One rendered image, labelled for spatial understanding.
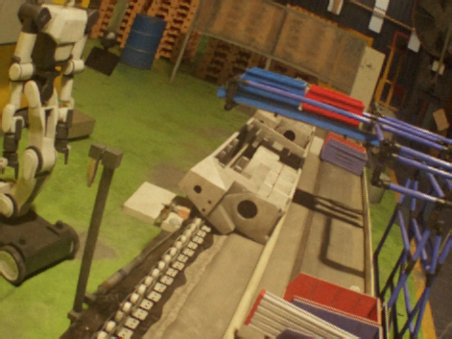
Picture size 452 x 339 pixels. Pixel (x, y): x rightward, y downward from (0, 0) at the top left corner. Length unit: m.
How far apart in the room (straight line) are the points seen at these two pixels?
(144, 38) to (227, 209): 6.86
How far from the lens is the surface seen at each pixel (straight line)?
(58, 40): 2.50
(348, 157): 3.90
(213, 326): 1.60
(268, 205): 2.18
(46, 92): 2.64
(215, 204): 2.14
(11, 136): 2.51
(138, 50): 8.94
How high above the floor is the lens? 1.63
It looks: 17 degrees down
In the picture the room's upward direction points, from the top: 20 degrees clockwise
